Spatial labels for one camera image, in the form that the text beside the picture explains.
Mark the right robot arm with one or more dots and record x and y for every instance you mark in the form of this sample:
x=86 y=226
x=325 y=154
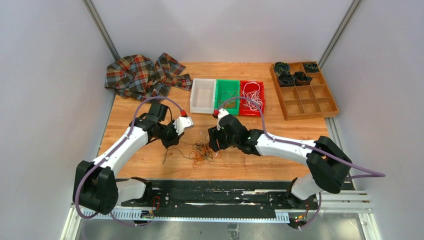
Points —
x=328 y=165

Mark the red plastic bin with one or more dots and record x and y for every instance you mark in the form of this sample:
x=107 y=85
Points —
x=255 y=91

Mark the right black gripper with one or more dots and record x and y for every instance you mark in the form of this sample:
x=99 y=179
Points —
x=215 y=135

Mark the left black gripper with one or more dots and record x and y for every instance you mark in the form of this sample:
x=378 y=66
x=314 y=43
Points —
x=175 y=139

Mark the white plastic bin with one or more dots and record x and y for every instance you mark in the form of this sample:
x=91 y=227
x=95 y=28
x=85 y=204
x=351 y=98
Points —
x=202 y=97

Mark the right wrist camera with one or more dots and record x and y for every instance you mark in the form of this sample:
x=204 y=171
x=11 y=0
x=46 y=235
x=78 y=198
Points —
x=219 y=114

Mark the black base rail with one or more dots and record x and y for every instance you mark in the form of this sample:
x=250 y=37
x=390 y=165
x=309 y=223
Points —
x=238 y=202

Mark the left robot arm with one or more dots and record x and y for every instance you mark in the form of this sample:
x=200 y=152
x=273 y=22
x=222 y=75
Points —
x=96 y=186

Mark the black coiled roll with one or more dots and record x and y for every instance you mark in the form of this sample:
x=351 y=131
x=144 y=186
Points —
x=281 y=68
x=311 y=67
x=286 y=80
x=301 y=79

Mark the plaid cloth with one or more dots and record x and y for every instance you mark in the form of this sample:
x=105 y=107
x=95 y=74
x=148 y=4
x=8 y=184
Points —
x=138 y=77

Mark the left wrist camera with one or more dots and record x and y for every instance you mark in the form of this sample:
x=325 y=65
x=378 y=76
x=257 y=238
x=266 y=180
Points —
x=183 y=123

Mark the wooden compartment tray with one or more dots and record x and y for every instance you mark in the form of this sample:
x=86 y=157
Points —
x=305 y=102

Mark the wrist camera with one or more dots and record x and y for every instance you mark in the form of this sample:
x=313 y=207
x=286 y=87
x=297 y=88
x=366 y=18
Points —
x=183 y=123
x=219 y=114

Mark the green plastic bin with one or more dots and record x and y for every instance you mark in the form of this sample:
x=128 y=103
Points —
x=227 y=89

